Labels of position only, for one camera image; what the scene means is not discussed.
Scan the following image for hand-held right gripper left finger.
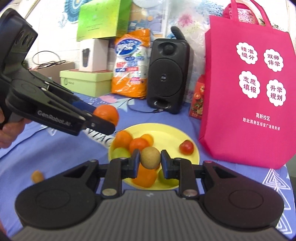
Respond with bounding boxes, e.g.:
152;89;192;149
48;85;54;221
62;149;141;197

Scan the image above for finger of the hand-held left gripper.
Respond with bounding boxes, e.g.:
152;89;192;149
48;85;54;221
46;82;97;113
80;111;116;135

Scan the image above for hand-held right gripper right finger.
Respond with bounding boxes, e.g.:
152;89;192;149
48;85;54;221
161;150;236;198

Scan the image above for large orange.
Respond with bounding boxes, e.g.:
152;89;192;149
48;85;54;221
132;166;158;188

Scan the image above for large green jujube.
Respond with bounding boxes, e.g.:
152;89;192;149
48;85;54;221
158;169;179;186

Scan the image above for brown kiwi fruit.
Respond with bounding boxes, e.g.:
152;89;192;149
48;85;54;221
140;147;161;169

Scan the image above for green jujube with red blush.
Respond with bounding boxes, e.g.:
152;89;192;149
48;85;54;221
112;147;131;160

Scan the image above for yellow plastic plate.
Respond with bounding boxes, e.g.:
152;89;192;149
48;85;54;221
108;123;200;190

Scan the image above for deep orange mandarin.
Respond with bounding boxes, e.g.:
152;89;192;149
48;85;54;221
129;138;150;154

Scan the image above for red tomato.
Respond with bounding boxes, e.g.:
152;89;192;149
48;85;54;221
179;140;194;155

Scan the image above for small orange mandarin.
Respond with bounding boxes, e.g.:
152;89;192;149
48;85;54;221
140;134;154;146

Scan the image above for person's left hand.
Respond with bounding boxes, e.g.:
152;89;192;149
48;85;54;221
0;111;31;149

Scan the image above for light green shoe box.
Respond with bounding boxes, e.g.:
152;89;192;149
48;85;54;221
60;70;114;98

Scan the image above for blue printed tablecloth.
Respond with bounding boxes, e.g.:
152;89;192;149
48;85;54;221
0;93;296;232

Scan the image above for brown cardboard box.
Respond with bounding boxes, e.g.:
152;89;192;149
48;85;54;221
35;61;75;79

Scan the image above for white cup box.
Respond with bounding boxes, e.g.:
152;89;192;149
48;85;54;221
79;38;109;72

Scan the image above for orange pack of disposable cups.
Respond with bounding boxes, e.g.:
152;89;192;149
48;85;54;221
111;28;152;98

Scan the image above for red fruit-print box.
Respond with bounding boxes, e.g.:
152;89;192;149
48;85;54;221
189;74;206;120

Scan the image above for yellow-orange mandarin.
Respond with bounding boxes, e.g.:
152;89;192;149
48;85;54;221
31;170;44;183

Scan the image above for black speaker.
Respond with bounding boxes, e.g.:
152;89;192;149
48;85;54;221
147;38;190;114

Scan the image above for shiny green gift box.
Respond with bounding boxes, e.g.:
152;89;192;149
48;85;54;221
77;0;132;42

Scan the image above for blue paper fan decoration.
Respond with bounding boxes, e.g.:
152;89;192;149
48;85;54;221
59;0;81;26

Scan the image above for pink tote bag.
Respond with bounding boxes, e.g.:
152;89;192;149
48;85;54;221
198;0;296;169

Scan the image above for black wire loops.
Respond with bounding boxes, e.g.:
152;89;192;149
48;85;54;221
32;51;67;70

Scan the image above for black cable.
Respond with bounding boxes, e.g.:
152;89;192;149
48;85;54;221
126;97;163;114

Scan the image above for floral wall poster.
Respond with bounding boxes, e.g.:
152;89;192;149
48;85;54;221
166;0;232;77

